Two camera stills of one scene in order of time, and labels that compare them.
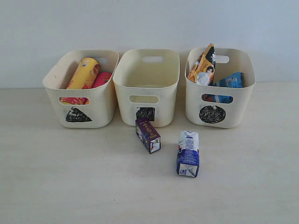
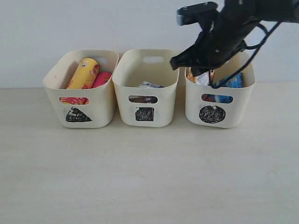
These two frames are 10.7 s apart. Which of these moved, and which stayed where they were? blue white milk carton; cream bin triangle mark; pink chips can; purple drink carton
Moved: blue white milk carton; purple drink carton
Stayed: pink chips can; cream bin triangle mark
